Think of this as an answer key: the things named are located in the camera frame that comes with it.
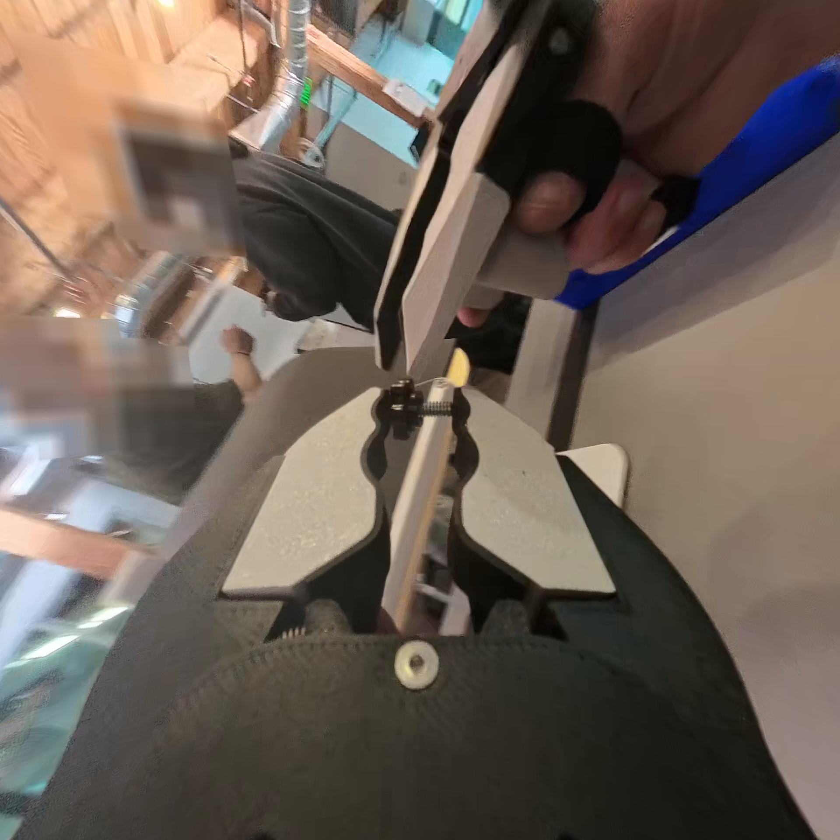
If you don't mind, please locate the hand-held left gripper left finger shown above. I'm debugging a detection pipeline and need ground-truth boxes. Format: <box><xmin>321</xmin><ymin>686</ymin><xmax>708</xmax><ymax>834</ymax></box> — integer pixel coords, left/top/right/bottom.
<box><xmin>220</xmin><ymin>387</ymin><xmax>391</xmax><ymax>632</ymax></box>

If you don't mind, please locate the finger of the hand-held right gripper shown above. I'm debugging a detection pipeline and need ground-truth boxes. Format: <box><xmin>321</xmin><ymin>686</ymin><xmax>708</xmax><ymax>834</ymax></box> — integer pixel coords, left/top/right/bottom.
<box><xmin>400</xmin><ymin>172</ymin><xmax>513</xmax><ymax>379</ymax></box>
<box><xmin>371</xmin><ymin>36</ymin><xmax>527</xmax><ymax>373</ymax></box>

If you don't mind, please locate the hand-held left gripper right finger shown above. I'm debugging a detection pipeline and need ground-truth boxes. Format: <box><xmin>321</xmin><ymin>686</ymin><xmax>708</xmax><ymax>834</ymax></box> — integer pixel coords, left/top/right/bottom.
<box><xmin>451</xmin><ymin>386</ymin><xmax>619</xmax><ymax>630</ymax></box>

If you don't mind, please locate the small black spring part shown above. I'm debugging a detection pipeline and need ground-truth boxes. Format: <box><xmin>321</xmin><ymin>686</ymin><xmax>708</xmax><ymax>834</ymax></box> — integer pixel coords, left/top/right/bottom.
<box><xmin>382</xmin><ymin>379</ymin><xmax>455</xmax><ymax>442</ymax></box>

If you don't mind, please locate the blue plastic bin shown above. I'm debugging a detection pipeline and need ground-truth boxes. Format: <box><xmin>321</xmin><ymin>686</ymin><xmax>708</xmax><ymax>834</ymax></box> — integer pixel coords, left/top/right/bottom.
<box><xmin>554</xmin><ymin>56</ymin><xmax>840</xmax><ymax>309</ymax></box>

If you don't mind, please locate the person's right hand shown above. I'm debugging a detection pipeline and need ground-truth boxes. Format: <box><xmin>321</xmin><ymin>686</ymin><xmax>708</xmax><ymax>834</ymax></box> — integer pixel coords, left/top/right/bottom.
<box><xmin>456</xmin><ymin>0</ymin><xmax>840</xmax><ymax>329</ymax></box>

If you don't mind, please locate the grey-topped wooden board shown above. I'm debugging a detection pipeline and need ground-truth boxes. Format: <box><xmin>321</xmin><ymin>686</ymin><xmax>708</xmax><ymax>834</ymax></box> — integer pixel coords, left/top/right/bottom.
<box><xmin>157</xmin><ymin>346</ymin><xmax>473</xmax><ymax>634</ymax></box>

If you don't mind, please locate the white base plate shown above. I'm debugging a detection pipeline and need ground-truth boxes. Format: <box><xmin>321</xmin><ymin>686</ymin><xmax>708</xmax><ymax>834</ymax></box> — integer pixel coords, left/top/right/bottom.
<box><xmin>556</xmin><ymin>443</ymin><xmax>630</xmax><ymax>509</ymax></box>

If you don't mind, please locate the silver ventilation duct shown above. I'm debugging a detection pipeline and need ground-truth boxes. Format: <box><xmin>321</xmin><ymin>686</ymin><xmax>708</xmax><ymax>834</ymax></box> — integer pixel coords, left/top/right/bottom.
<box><xmin>249</xmin><ymin>0</ymin><xmax>312</xmax><ymax>155</ymax></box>

